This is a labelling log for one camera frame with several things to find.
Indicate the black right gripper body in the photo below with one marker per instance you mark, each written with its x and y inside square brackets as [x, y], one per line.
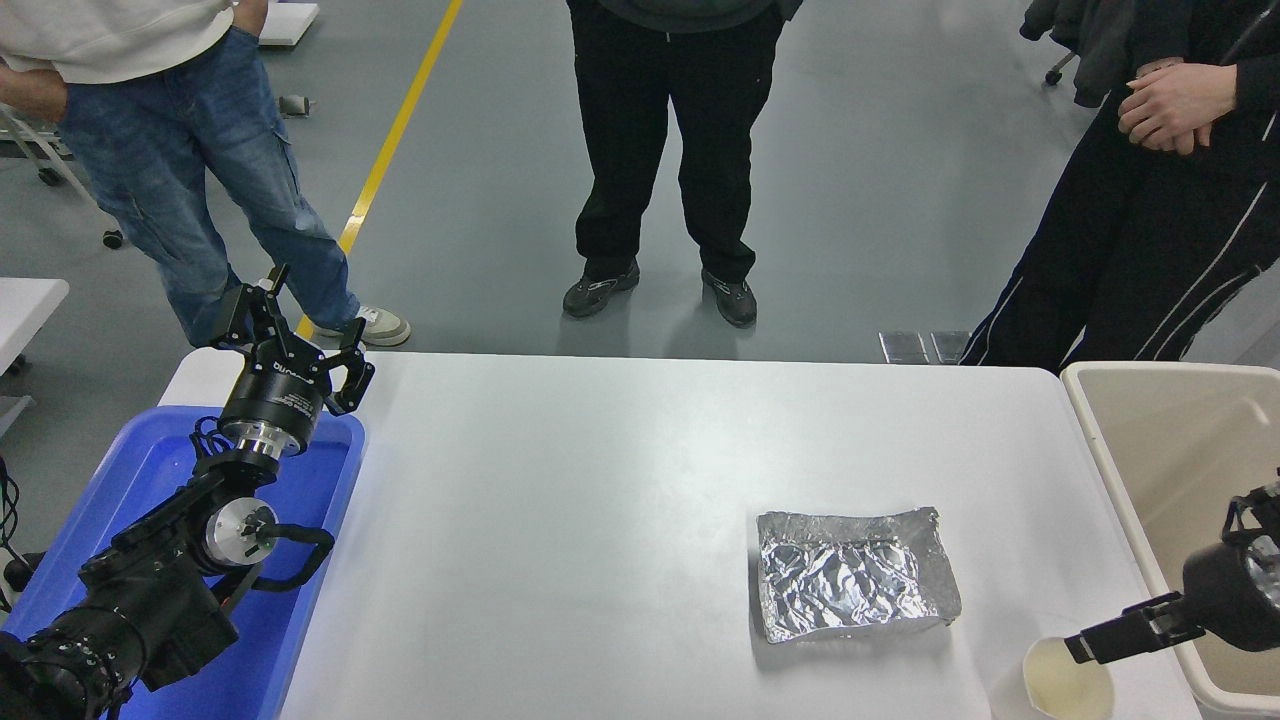
[1225, 590]

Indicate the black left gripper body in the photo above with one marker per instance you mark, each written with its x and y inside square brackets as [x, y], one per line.
[275, 398]

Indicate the white paper cup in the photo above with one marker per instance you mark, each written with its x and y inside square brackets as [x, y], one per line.
[1060, 690]

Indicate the person's right forearm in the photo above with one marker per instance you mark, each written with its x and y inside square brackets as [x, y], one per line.
[30, 95]

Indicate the person's left hand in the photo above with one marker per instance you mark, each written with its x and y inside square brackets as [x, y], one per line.
[1175, 100]
[250, 14]

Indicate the person's right hand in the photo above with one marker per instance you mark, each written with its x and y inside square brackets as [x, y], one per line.
[1180, 142]

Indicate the blue plastic tray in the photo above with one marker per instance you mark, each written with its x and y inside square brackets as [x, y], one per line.
[150, 470]

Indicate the large pale plastic bin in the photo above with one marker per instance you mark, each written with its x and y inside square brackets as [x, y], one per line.
[1170, 450]

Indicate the person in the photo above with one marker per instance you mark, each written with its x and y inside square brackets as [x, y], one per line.
[670, 120]
[1130, 260]
[180, 130]

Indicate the white side table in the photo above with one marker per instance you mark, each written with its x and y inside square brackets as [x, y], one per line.
[25, 305]

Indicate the small grey floor object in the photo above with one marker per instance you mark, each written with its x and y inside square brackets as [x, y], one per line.
[296, 103]

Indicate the crumpled silver foil tray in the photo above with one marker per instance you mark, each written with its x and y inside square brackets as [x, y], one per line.
[850, 575]

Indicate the flat white board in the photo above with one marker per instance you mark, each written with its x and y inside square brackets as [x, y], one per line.
[288, 18]

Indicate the metal floor socket plate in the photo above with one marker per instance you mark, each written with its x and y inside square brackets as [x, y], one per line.
[903, 347]
[950, 346]

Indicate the chair with dark jacket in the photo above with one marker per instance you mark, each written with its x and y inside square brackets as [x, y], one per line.
[1095, 40]

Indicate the metal cart frame with casters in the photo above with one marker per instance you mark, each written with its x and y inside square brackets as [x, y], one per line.
[60, 170]

